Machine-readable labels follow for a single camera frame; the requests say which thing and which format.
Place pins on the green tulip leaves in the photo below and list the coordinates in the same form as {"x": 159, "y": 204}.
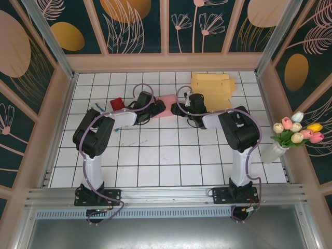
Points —
{"x": 285, "y": 138}

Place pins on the aluminium mounting rail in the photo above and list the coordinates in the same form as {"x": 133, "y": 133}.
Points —
{"x": 166, "y": 195}

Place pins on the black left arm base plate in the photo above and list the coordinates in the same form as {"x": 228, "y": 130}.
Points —
{"x": 114, "y": 197}

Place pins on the grey metal panel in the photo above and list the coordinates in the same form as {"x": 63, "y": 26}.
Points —
{"x": 168, "y": 233}

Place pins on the red toy shovel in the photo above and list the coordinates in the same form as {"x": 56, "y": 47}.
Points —
{"x": 117, "y": 103}

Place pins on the aluminium frame post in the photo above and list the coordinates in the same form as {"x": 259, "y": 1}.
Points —
{"x": 50, "y": 39}
{"x": 279, "y": 39}

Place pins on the pink paper box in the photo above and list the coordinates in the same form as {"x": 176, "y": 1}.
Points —
{"x": 167, "y": 103}

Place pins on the white and blue tulip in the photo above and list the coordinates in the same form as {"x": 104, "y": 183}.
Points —
{"x": 297, "y": 116}

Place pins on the cream tulip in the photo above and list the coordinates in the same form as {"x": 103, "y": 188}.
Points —
{"x": 296, "y": 127}
{"x": 297, "y": 137}
{"x": 278, "y": 127}

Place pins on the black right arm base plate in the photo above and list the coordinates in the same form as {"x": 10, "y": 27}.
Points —
{"x": 219, "y": 195}

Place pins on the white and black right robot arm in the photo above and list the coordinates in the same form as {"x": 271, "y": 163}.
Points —
{"x": 240, "y": 168}

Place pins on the tulip bouquet in vase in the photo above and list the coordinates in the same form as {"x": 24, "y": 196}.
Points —
{"x": 267, "y": 103}

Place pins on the yellow paper box sheet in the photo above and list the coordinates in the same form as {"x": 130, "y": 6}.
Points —
{"x": 210, "y": 83}

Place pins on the teal toy garden rake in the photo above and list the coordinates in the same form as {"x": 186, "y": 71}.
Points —
{"x": 97, "y": 105}

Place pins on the white flower vase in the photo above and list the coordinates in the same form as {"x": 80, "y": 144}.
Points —
{"x": 272, "y": 154}

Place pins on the pink tulip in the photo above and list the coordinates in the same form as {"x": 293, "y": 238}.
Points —
{"x": 316, "y": 137}
{"x": 306, "y": 133}
{"x": 287, "y": 122}

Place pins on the aluminium table side rail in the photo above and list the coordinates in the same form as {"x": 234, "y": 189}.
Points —
{"x": 60, "y": 129}

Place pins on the yellow tulip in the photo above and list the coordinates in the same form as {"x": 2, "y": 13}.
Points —
{"x": 314, "y": 127}

